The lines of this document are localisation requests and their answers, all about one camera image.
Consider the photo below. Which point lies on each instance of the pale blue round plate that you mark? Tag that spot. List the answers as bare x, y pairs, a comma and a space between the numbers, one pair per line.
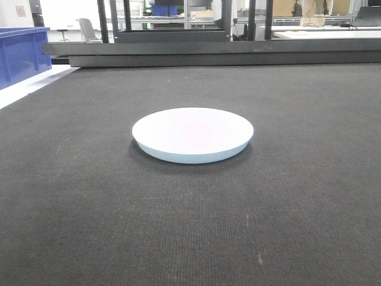
192, 135

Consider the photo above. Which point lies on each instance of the black woven table mat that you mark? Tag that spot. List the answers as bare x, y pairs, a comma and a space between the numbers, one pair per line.
82, 204

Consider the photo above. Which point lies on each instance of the grey office chair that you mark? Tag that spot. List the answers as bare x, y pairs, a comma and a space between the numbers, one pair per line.
88, 31

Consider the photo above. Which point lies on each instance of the blue plastic bin left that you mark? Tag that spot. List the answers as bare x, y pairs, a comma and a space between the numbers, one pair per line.
21, 54

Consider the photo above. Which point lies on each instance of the black metal frame rail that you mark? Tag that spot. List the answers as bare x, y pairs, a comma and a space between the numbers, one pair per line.
179, 54

